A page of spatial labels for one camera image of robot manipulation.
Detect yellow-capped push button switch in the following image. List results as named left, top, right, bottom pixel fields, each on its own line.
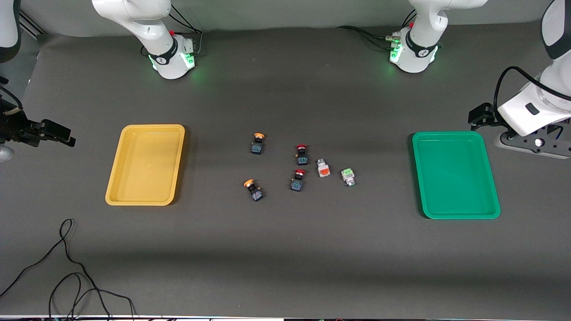
left=250, top=132, right=266, bottom=156
left=243, top=179, right=264, bottom=202

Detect green plastic tray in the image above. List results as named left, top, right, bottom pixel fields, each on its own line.
left=411, top=131, right=501, bottom=220

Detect yellow plastic tray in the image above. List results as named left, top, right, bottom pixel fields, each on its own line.
left=105, top=124, right=186, bottom=206

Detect dark grey table cloth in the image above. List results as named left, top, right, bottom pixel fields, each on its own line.
left=0, top=17, right=571, bottom=319

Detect loose thin black cable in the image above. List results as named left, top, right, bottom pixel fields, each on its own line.
left=0, top=218, right=137, bottom=321

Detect aluminium frame rail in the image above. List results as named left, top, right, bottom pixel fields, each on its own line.
left=18, top=10, right=47, bottom=36

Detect black left arm base cables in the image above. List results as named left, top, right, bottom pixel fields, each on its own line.
left=337, top=25, right=402, bottom=50

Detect black arm base cables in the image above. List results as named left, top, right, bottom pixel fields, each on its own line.
left=337, top=25, right=402, bottom=50
left=167, top=4, right=205, bottom=58

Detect black right arm base cables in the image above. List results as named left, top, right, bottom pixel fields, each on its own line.
left=167, top=4, right=205, bottom=58

